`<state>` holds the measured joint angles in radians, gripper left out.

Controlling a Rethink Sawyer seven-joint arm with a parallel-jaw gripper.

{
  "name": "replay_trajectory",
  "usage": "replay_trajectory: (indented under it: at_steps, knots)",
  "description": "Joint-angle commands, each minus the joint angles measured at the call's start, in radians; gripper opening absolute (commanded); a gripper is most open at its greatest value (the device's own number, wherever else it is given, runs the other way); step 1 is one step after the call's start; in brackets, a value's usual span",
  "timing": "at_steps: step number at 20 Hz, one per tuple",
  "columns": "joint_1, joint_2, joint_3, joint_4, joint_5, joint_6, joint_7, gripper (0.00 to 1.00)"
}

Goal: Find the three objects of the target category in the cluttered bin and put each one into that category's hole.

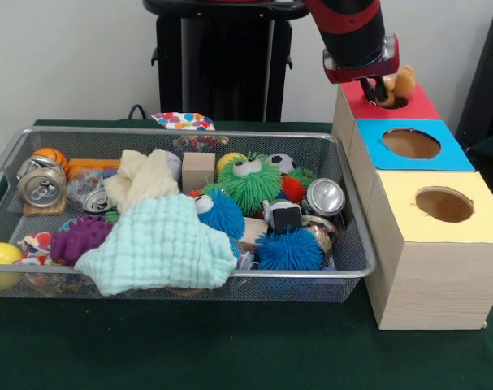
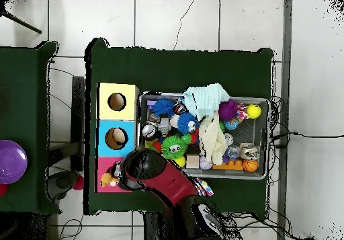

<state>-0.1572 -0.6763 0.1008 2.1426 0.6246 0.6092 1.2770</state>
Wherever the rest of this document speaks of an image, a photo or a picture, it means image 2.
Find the small orange basketball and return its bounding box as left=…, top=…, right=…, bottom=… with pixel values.
left=242, top=159, right=259, bottom=173

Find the purple spiky toy with eyes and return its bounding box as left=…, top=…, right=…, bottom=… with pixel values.
left=218, top=99, right=240, bottom=122

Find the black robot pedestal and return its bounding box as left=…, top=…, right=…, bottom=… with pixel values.
left=143, top=211, right=189, bottom=240

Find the yellow smiley face ball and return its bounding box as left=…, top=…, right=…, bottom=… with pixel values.
left=246, top=104, right=262, bottom=119

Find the white baseball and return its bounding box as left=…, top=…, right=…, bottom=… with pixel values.
left=199, top=157, right=214, bottom=171

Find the green spiky toy with eyes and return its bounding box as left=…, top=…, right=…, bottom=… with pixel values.
left=161, top=134, right=192, bottom=161

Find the black tripod leg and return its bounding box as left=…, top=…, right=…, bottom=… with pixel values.
left=0, top=7, right=43, bottom=34

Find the shallow wire mesh bin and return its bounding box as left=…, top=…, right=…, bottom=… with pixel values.
left=135, top=91, right=271, bottom=181

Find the black floor cable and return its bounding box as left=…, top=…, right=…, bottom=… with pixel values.
left=271, top=130, right=344, bottom=149

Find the blue spiky toy with eyes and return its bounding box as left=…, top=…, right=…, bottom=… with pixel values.
left=177, top=112, right=200, bottom=134

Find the cream knitted cloth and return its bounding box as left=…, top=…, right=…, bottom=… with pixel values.
left=198, top=113, right=228, bottom=166

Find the tan plush bear toy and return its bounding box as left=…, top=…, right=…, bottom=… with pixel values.
left=99, top=171, right=120, bottom=188

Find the wooden box with three holes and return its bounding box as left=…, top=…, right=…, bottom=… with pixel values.
left=95, top=82, right=140, bottom=193

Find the purple bowl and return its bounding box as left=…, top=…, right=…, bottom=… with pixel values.
left=0, top=139, right=28, bottom=185

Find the small red ball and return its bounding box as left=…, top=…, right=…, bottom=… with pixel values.
left=71, top=175, right=85, bottom=192

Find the side table with green cloth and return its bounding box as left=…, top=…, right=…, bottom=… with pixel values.
left=0, top=40, right=62, bottom=215

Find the colourful polka dot cloth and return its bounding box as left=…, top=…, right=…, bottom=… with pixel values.
left=193, top=177, right=215, bottom=197

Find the dark green table cloth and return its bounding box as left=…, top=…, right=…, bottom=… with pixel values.
left=83, top=37, right=275, bottom=216

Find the plain wooden block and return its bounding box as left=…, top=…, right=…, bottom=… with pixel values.
left=185, top=154, right=200, bottom=169

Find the mint green knitted cloth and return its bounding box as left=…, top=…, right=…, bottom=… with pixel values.
left=182, top=83, right=230, bottom=121

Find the blue spiky ball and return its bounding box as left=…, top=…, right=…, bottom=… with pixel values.
left=152, top=97, right=176, bottom=119

